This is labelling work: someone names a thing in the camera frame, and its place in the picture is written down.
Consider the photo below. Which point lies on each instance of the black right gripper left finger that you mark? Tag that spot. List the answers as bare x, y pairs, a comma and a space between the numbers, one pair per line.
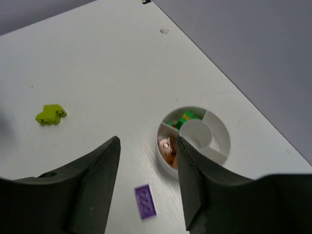
72, 199

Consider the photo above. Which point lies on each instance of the white round divided container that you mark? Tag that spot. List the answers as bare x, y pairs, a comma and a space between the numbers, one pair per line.
208, 135

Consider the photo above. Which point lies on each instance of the lime green arch lego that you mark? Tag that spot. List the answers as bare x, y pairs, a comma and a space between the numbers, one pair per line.
51, 114

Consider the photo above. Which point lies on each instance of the green lego brick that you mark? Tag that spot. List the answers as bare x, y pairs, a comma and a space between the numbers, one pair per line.
187, 115

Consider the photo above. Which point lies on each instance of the purple lego plate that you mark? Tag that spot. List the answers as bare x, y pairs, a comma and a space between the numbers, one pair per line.
145, 203

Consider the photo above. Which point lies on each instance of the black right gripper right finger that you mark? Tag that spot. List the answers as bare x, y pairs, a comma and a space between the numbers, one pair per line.
218, 201

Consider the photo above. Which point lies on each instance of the orange lego plate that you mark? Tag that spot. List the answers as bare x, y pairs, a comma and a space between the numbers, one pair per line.
168, 151

